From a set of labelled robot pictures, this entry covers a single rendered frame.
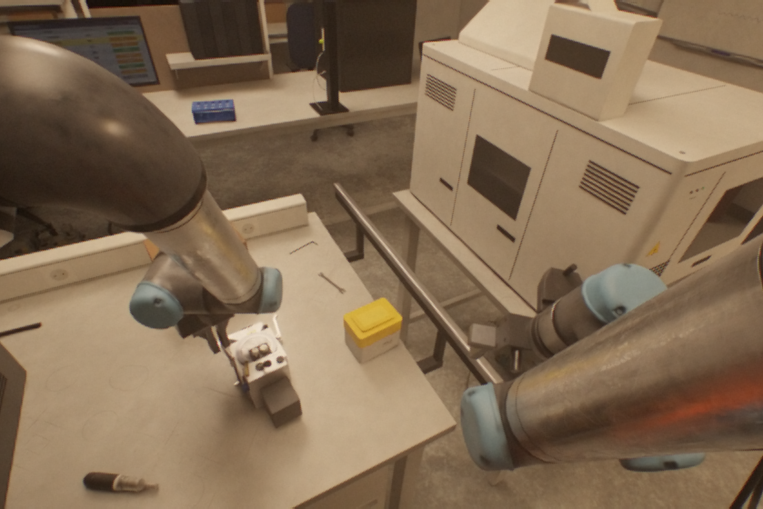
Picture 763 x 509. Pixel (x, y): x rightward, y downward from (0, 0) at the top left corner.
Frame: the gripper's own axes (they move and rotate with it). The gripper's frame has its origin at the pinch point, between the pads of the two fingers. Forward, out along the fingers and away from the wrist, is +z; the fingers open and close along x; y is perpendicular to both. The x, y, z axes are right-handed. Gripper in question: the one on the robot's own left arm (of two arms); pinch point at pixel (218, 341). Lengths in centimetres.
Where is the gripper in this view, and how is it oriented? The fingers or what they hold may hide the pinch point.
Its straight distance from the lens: 98.0
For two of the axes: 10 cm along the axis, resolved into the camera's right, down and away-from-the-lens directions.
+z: -0.3, 7.7, 6.4
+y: -6.8, -4.9, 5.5
